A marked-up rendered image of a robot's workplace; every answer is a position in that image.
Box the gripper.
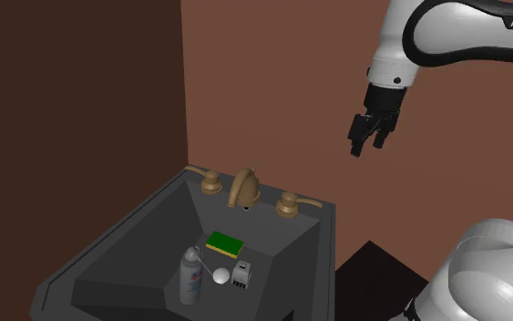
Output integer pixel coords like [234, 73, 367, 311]
[347, 82, 408, 159]

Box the brass faucet spout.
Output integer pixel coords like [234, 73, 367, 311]
[226, 167, 262, 212]

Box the green and yellow sponge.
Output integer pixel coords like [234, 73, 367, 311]
[205, 231, 245, 259]

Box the small grey box appliance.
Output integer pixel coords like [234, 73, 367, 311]
[231, 260, 252, 290]

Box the white round-headed brush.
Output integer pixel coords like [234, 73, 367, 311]
[195, 254, 231, 285]

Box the grey spray bottle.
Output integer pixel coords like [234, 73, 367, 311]
[179, 246, 204, 306]

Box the dark grey sink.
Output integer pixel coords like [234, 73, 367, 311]
[29, 165, 337, 321]

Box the brass faucet handle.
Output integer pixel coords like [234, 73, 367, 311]
[275, 191, 323, 220]
[184, 165, 224, 196]

